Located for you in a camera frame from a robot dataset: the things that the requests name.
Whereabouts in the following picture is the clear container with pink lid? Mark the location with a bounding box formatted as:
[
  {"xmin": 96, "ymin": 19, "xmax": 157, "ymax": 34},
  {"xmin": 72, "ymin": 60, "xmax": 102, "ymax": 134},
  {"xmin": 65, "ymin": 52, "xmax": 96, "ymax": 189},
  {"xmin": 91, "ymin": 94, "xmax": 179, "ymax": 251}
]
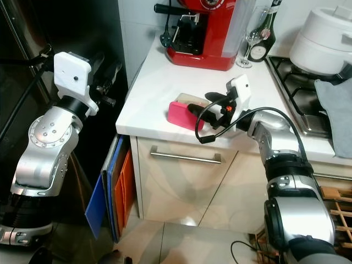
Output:
[{"xmin": 168, "ymin": 92, "xmax": 215, "ymax": 132}]

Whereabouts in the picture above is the red coffee machine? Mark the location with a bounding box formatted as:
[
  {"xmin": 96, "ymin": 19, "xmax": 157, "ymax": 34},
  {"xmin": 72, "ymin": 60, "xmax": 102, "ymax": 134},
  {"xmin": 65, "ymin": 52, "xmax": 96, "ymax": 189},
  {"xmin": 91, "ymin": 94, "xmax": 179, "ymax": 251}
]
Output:
[{"xmin": 154, "ymin": 0, "xmax": 243, "ymax": 71}]

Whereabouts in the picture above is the dark green bottle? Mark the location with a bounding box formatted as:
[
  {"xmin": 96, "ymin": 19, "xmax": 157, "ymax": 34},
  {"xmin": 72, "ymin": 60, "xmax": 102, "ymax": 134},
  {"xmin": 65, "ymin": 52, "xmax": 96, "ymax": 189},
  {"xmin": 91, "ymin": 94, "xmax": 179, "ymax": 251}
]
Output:
[{"xmin": 249, "ymin": 0, "xmax": 278, "ymax": 62}]

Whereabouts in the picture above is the steel gas hob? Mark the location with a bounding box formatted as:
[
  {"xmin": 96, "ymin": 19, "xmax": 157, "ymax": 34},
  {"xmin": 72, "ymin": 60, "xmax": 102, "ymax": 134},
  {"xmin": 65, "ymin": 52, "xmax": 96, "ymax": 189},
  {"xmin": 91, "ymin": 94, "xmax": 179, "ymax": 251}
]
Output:
[{"xmin": 264, "ymin": 55, "xmax": 352, "ymax": 138}]

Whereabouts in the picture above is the clear wine glass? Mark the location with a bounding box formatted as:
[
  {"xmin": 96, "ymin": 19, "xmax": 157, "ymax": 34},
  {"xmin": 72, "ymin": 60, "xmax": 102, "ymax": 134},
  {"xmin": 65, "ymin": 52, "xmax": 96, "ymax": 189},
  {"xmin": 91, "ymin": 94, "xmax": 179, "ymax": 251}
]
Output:
[{"xmin": 235, "ymin": 5, "xmax": 270, "ymax": 69}]

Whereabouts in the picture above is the orange crate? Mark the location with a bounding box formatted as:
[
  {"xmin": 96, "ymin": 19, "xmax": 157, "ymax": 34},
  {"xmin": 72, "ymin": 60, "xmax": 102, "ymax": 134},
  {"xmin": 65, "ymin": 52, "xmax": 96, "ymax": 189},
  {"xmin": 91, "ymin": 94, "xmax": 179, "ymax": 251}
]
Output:
[{"xmin": 118, "ymin": 148, "xmax": 136, "ymax": 221}]

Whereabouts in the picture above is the grey cloth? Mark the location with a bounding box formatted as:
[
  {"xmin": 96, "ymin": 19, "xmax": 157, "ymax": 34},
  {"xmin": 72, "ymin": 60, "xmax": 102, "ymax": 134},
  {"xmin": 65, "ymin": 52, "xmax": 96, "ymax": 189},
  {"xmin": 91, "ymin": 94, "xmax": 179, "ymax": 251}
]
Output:
[{"xmin": 313, "ymin": 77, "xmax": 352, "ymax": 160}]

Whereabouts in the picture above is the blue flat board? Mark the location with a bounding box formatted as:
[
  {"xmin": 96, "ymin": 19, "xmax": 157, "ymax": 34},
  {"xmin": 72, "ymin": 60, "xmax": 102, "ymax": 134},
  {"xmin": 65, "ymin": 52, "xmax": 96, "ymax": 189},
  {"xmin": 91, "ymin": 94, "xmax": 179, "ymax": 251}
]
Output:
[{"xmin": 85, "ymin": 135, "xmax": 128, "ymax": 243}]

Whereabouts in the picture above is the wooden wine rack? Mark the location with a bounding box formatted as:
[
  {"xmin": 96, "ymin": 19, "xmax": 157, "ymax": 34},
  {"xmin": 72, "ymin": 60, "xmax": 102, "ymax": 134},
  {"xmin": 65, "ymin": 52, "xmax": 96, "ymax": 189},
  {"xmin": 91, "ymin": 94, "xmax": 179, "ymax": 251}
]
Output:
[{"xmin": 253, "ymin": 184, "xmax": 352, "ymax": 264}]

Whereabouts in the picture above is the grey robot torso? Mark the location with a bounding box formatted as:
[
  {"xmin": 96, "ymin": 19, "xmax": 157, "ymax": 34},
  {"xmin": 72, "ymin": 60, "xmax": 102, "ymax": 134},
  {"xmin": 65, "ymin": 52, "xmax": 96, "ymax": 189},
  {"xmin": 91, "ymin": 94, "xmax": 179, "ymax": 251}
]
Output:
[{"xmin": 289, "ymin": 236, "xmax": 352, "ymax": 264}]

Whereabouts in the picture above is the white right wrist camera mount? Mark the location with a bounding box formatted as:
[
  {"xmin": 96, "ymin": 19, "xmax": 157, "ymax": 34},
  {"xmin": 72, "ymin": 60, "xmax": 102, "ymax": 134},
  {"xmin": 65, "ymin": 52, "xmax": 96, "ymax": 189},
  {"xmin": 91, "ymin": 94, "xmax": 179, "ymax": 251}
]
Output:
[{"xmin": 227, "ymin": 74, "xmax": 253, "ymax": 125}]

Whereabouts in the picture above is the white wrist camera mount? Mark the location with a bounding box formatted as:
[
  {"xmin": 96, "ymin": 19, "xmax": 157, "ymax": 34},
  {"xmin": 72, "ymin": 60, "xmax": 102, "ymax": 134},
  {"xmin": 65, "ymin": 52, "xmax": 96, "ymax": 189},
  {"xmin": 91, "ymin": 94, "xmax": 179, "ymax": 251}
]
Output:
[
  {"xmin": 53, "ymin": 51, "xmax": 94, "ymax": 117},
  {"xmin": 227, "ymin": 74, "xmax": 253, "ymax": 125}
]

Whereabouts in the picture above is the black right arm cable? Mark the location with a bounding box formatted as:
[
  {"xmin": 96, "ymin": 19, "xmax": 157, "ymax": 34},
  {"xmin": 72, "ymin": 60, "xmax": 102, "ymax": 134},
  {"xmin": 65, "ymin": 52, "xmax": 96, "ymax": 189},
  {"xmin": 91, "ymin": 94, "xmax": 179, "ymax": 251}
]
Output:
[{"xmin": 195, "ymin": 99, "xmax": 311, "ymax": 163}]

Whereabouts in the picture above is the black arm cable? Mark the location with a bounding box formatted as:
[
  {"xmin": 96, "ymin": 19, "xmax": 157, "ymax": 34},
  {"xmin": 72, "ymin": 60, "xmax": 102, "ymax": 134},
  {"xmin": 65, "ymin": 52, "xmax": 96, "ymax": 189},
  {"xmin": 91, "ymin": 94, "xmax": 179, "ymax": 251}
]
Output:
[
  {"xmin": 195, "ymin": 99, "xmax": 311, "ymax": 163},
  {"xmin": 0, "ymin": 55, "xmax": 58, "ymax": 145}
]

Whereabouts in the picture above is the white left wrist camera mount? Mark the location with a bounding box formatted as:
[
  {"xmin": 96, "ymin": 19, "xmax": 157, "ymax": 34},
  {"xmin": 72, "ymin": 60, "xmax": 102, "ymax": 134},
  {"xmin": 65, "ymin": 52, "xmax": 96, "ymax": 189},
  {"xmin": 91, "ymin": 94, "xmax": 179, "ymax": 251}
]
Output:
[{"xmin": 53, "ymin": 51, "xmax": 94, "ymax": 117}]

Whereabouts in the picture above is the black fridge with bar handle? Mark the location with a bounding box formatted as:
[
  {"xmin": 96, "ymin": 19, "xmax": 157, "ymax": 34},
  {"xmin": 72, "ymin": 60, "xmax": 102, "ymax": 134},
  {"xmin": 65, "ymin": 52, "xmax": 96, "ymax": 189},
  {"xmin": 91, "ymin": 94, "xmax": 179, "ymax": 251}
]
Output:
[{"xmin": 0, "ymin": 0, "xmax": 122, "ymax": 221}]

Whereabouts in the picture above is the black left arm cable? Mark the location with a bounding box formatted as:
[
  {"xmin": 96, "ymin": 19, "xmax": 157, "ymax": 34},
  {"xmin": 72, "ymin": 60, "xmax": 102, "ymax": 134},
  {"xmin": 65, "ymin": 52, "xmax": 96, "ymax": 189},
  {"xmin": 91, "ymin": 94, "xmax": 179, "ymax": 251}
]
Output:
[{"xmin": 0, "ymin": 55, "xmax": 58, "ymax": 145}]

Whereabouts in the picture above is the white pot with handle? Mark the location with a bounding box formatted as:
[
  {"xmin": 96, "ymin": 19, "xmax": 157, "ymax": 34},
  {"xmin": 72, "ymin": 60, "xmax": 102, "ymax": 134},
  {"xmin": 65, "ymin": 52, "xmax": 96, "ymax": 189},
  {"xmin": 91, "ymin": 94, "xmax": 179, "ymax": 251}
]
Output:
[{"xmin": 289, "ymin": 5, "xmax": 352, "ymax": 76}]

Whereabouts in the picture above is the thin black floor cable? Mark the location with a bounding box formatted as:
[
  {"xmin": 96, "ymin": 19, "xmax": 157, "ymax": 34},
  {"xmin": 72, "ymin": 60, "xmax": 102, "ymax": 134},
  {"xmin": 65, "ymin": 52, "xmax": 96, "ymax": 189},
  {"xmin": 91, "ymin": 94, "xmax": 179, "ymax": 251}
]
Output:
[{"xmin": 231, "ymin": 240, "xmax": 259, "ymax": 264}]

